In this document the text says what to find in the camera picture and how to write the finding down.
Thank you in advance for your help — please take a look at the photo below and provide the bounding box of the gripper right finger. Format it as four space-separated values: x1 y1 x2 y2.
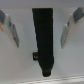
60 7 84 50

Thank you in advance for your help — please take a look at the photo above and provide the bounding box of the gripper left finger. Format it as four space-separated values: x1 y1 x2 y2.
0 9 20 49

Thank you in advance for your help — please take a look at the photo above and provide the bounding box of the white sliding door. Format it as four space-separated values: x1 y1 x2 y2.
0 7 84 83

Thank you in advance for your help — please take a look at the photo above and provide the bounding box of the black door handle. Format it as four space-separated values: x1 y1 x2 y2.
31 7 55 78

